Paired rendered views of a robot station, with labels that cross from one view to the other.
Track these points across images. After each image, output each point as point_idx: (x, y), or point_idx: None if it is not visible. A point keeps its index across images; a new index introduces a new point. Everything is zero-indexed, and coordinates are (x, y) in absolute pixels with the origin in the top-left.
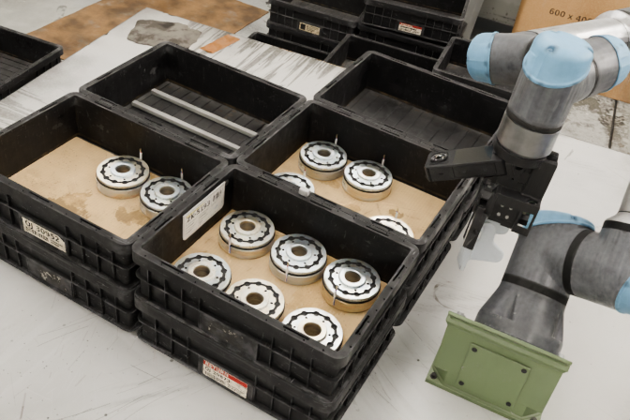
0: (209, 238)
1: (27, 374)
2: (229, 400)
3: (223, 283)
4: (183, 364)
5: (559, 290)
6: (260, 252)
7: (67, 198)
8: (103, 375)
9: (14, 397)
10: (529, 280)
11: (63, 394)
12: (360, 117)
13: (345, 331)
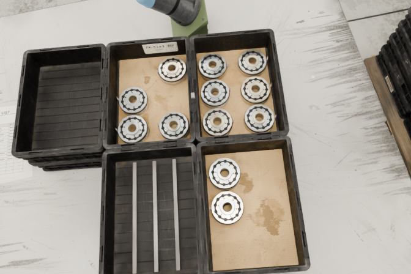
0: None
1: (326, 175)
2: None
3: (257, 105)
4: None
5: None
6: None
7: (260, 222)
8: (303, 149)
9: (338, 169)
10: None
11: (322, 155)
12: (103, 113)
13: (235, 58)
